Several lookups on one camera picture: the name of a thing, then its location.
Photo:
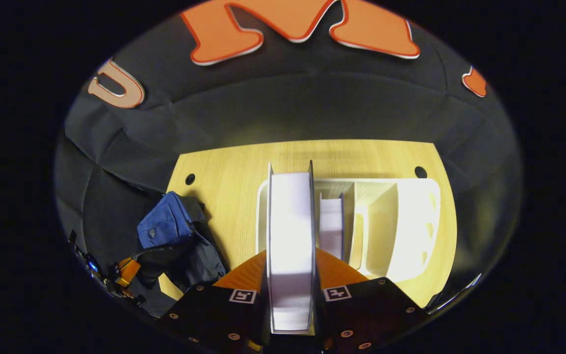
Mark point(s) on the blue cover book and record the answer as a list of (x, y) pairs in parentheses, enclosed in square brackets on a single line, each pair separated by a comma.
[(331, 226)]

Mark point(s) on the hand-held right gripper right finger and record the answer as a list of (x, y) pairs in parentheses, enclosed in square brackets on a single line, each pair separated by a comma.
[(371, 309)]

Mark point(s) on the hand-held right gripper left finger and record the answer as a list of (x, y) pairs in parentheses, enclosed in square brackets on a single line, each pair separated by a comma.
[(214, 314)]

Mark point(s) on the black backdrop cloth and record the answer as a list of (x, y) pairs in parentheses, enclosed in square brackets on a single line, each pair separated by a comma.
[(312, 108)]

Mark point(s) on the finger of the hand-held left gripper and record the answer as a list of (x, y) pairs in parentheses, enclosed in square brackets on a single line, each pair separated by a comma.
[(128, 271)]

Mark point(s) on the blue schoolbag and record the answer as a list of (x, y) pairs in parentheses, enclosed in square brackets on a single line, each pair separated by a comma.
[(165, 226)]

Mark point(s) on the black and white portrait book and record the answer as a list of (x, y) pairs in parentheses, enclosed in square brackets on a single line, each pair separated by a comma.
[(290, 236)]

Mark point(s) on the white bookshelf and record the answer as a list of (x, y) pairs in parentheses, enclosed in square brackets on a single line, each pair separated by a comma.
[(410, 221)]

